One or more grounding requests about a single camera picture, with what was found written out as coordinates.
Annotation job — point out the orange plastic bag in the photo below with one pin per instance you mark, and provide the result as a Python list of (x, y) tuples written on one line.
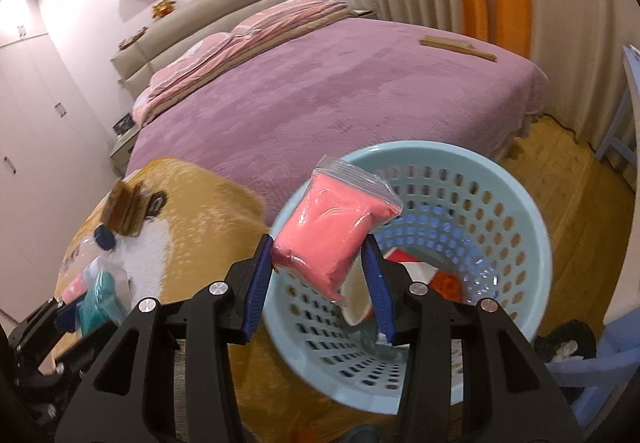
[(446, 288)]

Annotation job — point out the brown plush toy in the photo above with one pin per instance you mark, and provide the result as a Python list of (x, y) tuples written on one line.
[(164, 9)]

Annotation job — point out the pink pillow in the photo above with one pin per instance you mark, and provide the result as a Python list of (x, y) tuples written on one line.
[(192, 60), (272, 18)]

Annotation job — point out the clear plastic bag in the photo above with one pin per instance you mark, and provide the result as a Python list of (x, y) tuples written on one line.
[(107, 268)]

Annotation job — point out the dark blue cap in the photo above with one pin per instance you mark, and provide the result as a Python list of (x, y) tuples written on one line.
[(106, 238)]

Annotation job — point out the white wardrobe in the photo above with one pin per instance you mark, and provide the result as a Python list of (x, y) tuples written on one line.
[(45, 148)]

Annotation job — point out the patterned cloth strip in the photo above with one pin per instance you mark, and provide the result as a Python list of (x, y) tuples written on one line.
[(132, 38)]

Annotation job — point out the red white packet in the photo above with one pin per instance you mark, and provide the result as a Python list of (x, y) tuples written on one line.
[(412, 268)]

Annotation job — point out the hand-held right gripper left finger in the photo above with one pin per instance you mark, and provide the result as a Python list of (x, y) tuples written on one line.
[(255, 288)]

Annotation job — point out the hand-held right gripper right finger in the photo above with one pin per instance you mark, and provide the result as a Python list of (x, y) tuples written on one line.
[(377, 288)]

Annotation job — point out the dark patterned slipper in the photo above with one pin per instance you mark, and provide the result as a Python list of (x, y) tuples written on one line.
[(565, 343)]

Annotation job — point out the yellow printed blanket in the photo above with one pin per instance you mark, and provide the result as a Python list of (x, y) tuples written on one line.
[(200, 223)]

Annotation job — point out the bed with purple cover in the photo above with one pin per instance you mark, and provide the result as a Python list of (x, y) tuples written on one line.
[(325, 98)]

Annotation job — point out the grey nightstand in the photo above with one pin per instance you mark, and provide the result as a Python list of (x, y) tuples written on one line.
[(122, 150), (365, 13)]

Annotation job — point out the folded wooden fan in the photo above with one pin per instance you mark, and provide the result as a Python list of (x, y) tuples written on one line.
[(455, 48)]

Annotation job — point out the dark small box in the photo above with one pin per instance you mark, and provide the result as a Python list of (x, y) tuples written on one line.
[(124, 123)]

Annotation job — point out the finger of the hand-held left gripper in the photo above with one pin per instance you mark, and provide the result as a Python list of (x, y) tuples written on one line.
[(50, 383), (69, 315)]

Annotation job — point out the light blue plastic basket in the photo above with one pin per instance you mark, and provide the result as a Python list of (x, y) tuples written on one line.
[(500, 233)]

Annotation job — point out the orange paper cup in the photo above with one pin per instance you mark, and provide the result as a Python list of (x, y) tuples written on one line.
[(357, 298)]

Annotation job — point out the pink clay bag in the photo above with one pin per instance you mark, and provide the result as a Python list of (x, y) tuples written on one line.
[(320, 233)]

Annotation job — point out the beige padded headboard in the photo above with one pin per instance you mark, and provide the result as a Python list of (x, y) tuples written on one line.
[(200, 13)]

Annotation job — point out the teal clay bag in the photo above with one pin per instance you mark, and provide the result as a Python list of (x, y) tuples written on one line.
[(102, 303)]

